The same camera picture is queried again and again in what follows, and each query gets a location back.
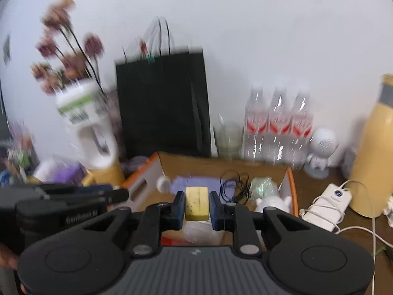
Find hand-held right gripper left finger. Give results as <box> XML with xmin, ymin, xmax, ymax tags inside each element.
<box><xmin>83</xmin><ymin>191</ymin><xmax>186</xmax><ymax>258</ymax></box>

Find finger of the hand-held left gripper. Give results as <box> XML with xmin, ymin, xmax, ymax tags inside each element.
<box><xmin>40</xmin><ymin>184</ymin><xmax>113</xmax><ymax>195</ymax></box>
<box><xmin>46</xmin><ymin>188</ymin><xmax>130</xmax><ymax>205</ymax></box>

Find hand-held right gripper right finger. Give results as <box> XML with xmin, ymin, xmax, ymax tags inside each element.
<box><xmin>210</xmin><ymin>191</ymin><xmax>310</xmax><ymax>257</ymax></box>

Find yellow sponge block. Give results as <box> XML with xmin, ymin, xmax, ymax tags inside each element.
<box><xmin>185</xmin><ymin>186</ymin><xmax>210</xmax><ymax>221</ymax></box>

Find translucent plastic swab box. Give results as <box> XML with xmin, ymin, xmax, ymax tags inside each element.
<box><xmin>183</xmin><ymin>220</ymin><xmax>226</xmax><ymax>245</ymax></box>

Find small white jar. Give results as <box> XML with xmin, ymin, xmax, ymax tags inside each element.
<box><xmin>156</xmin><ymin>175</ymin><xmax>171</xmax><ymax>193</ymax></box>

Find purple drawstring pouch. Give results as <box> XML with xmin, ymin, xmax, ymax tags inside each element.
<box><xmin>170</xmin><ymin>176</ymin><xmax>231</xmax><ymax>202</ymax></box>

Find red cardboard box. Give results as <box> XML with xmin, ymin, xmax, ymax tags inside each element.
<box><xmin>121</xmin><ymin>151</ymin><xmax>299</xmax><ymax>247</ymax></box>

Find iridescent plastic bag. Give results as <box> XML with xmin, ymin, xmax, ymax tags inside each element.
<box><xmin>249</xmin><ymin>177</ymin><xmax>278</xmax><ymax>199</ymax></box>

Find white alpaca plush toy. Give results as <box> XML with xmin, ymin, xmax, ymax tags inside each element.
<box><xmin>255</xmin><ymin>195</ymin><xmax>292</xmax><ymax>214</ymax></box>

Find person's left hand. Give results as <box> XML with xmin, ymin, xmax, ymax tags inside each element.
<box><xmin>0</xmin><ymin>245</ymin><xmax>19</xmax><ymax>268</ymax></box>

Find yellow mug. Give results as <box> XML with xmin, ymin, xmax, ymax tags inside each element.
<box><xmin>83</xmin><ymin>161</ymin><xmax>126</xmax><ymax>187</ymax></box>

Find white detergent bottle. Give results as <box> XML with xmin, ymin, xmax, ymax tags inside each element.
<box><xmin>55</xmin><ymin>80</ymin><xmax>120</xmax><ymax>170</ymax></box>

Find colourful clutter pile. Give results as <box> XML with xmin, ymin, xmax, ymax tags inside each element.
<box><xmin>0</xmin><ymin>123</ymin><xmax>35</xmax><ymax>185</ymax></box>

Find glass cup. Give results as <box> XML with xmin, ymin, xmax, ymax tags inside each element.
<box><xmin>213</xmin><ymin>123</ymin><xmax>244</xmax><ymax>160</ymax></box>

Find pale patterned wrapping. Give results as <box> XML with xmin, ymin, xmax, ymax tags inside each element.
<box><xmin>106</xmin><ymin>92</ymin><xmax>124</xmax><ymax>160</ymax></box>

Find clear water bottle red label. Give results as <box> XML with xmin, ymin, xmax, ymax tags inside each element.
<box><xmin>268</xmin><ymin>84</ymin><xmax>292</xmax><ymax>163</ymax></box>
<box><xmin>290</xmin><ymin>86</ymin><xmax>314</xmax><ymax>166</ymax></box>
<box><xmin>244</xmin><ymin>84</ymin><xmax>271</xmax><ymax>162</ymax></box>

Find black paper bag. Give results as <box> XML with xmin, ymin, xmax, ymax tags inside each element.
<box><xmin>115</xmin><ymin>17</ymin><xmax>212</xmax><ymax>160</ymax></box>

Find white power strip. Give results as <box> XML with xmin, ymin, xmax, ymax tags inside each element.
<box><xmin>299</xmin><ymin>184</ymin><xmax>351</xmax><ymax>232</ymax></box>

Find white round robot speaker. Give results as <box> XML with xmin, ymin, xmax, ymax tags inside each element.
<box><xmin>304</xmin><ymin>128</ymin><xmax>339</xmax><ymax>179</ymax></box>

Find dried pink flowers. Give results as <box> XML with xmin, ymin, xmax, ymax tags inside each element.
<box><xmin>31</xmin><ymin>0</ymin><xmax>106</xmax><ymax>96</ymax></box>

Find yellow thermos jug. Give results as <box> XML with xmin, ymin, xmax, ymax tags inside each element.
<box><xmin>348</xmin><ymin>74</ymin><xmax>393</xmax><ymax>219</ymax></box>

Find black thin cable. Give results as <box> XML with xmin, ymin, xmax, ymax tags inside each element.
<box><xmin>219</xmin><ymin>170</ymin><xmax>250</xmax><ymax>205</ymax></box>

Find grey wall socket plate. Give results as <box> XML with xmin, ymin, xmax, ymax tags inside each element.
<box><xmin>3</xmin><ymin>35</ymin><xmax>12</xmax><ymax>67</ymax></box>

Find white power cable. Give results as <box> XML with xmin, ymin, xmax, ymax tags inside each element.
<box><xmin>336</xmin><ymin>180</ymin><xmax>393</xmax><ymax>295</ymax></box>

